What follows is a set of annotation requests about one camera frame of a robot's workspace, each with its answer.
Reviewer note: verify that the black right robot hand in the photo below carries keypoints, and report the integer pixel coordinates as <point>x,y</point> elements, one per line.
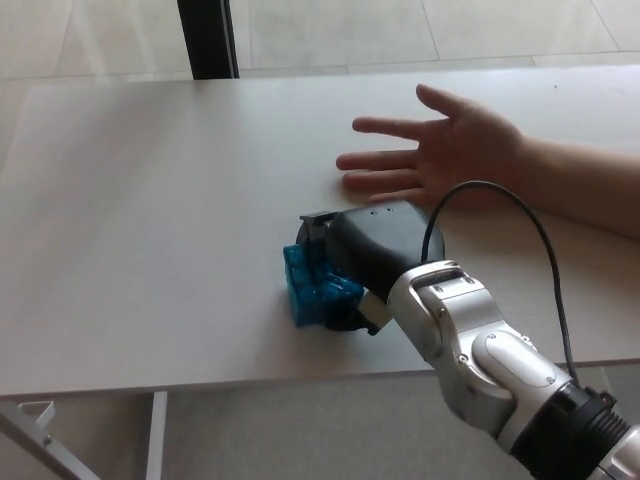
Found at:
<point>372,245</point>

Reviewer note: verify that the person's bare hand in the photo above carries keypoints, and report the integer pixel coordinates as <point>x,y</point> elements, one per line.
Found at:
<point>440,150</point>

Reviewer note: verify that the blue cube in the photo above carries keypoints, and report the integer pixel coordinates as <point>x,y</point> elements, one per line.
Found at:
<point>312,290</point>

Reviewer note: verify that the person's bare forearm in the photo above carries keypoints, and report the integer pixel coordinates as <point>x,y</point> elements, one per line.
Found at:
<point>585,185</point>

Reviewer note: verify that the white metal table leg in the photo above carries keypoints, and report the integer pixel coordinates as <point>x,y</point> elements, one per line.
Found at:
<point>156,437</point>

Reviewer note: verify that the white diagonal table brace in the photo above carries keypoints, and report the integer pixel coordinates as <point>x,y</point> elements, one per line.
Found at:
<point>40,440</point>

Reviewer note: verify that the black vertical post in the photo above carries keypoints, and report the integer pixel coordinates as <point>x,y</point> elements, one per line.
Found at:
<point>207,37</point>

